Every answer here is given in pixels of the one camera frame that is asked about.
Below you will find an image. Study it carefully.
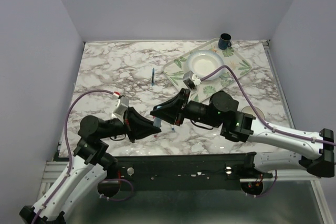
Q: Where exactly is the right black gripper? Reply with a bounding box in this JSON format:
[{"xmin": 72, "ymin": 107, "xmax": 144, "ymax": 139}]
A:
[{"xmin": 150, "ymin": 89, "xmax": 220, "ymax": 129}]

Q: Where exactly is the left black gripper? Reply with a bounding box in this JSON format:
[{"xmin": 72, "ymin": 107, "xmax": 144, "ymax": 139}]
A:
[{"xmin": 99, "ymin": 105, "xmax": 162, "ymax": 143}]

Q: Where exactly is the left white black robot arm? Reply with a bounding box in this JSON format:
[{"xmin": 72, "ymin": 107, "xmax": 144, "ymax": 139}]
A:
[{"xmin": 19, "ymin": 107, "xmax": 161, "ymax": 223}]

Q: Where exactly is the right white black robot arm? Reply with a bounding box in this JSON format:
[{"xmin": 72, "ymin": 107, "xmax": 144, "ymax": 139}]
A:
[{"xmin": 150, "ymin": 89, "xmax": 335, "ymax": 178}]

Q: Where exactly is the blue gel pen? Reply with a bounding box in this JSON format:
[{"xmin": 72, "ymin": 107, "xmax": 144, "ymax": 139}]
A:
[{"xmin": 151, "ymin": 68, "xmax": 155, "ymax": 86}]

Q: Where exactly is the floral serving tray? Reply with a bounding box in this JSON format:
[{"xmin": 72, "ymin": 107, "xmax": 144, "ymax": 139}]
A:
[{"xmin": 163, "ymin": 38, "xmax": 252, "ymax": 102}]

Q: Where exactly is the white blue rimmed bowl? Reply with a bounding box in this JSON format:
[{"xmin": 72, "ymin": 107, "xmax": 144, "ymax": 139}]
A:
[{"xmin": 186, "ymin": 50, "xmax": 224, "ymax": 79}]

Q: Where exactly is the small white dark-rimmed bowl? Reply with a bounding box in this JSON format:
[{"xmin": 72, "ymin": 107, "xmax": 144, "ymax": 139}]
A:
[{"xmin": 241, "ymin": 106, "xmax": 265, "ymax": 119}]

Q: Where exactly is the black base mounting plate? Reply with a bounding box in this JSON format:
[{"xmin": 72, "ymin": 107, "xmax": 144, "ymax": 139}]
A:
[{"xmin": 86, "ymin": 153, "xmax": 266, "ymax": 192}]

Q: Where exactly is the dark blue mug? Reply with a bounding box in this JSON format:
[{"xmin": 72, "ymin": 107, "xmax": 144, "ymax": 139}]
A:
[{"xmin": 218, "ymin": 33, "xmax": 232, "ymax": 50}]

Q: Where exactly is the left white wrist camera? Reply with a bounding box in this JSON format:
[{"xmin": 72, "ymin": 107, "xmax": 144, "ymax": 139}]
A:
[{"xmin": 111, "ymin": 95, "xmax": 129, "ymax": 121}]

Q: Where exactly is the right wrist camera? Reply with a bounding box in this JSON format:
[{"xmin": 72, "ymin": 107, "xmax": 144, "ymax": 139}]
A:
[{"xmin": 182, "ymin": 71, "xmax": 202, "ymax": 90}]

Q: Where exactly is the aluminium frame rail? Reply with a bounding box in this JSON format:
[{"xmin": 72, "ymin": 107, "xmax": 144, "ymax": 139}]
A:
[{"xmin": 263, "ymin": 40, "xmax": 334, "ymax": 223}]

